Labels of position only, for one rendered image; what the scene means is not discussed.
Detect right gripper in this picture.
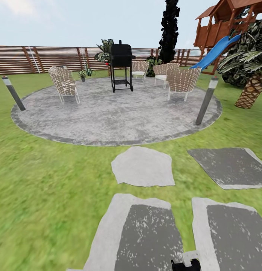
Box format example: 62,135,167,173
171,259,201,271

